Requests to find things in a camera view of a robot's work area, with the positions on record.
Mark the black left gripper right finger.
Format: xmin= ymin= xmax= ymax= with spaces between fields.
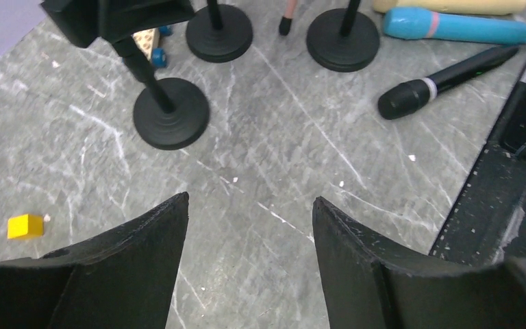
xmin=312 ymin=197 xmax=526 ymax=328

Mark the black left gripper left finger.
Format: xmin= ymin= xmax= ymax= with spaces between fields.
xmin=0 ymin=192 xmax=189 ymax=328

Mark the black round-base tall stand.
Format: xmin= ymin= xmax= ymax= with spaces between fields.
xmin=40 ymin=0 xmax=210 ymax=150

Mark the black microphone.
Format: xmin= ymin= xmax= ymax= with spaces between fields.
xmin=377 ymin=45 xmax=521 ymax=120

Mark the black round-base clip stand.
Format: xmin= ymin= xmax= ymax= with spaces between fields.
xmin=306 ymin=0 xmax=380 ymax=73

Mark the black shock-mount round stand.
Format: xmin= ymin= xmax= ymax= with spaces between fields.
xmin=186 ymin=0 xmax=253 ymax=63

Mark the blue microphone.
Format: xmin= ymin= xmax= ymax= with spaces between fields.
xmin=383 ymin=7 xmax=526 ymax=45

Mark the cream yellow microphone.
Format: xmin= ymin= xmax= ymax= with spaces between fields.
xmin=373 ymin=0 xmax=526 ymax=16

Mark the pink perforated music stand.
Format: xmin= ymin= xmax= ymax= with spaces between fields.
xmin=278 ymin=0 xmax=298 ymax=36

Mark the cream blue toy brick car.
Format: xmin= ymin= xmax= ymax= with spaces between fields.
xmin=132 ymin=25 xmax=173 ymax=69

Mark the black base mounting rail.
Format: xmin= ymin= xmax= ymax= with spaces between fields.
xmin=430 ymin=65 xmax=526 ymax=266

